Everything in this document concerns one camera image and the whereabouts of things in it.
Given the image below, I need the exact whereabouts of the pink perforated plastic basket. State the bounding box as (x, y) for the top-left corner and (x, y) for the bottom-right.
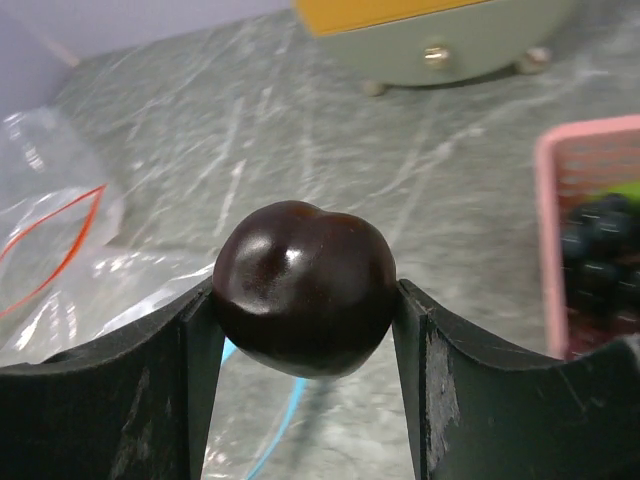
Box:
(535, 115), (639, 359)

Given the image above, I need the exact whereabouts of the fake dark blue grape bunch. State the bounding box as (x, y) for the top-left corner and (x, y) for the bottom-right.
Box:
(560, 195), (639, 317)

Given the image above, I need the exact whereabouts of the fake green vegetable piece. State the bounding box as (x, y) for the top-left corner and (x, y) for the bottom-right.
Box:
(600, 181), (640, 212)

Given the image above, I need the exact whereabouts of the orange zip top bag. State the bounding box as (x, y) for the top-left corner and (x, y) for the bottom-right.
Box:
(1, 108), (124, 318)

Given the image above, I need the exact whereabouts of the blue zip top bag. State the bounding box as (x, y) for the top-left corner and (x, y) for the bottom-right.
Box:
(1, 252), (333, 479)

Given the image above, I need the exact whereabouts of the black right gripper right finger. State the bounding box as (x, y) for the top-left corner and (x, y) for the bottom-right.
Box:
(392, 280), (639, 480)

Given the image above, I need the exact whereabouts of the fake dark purple fruit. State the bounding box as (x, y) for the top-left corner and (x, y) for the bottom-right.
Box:
(212, 201), (398, 379)

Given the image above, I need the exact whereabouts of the round mini drawer cabinet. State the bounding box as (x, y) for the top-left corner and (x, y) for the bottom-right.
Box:
(293, 0), (577, 96)

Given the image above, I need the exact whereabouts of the fake purple grape bunch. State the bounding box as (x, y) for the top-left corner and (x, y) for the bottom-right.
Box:
(564, 308), (639, 360)

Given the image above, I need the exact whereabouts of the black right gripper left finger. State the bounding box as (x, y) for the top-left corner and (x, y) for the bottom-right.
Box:
(1, 282), (224, 480)

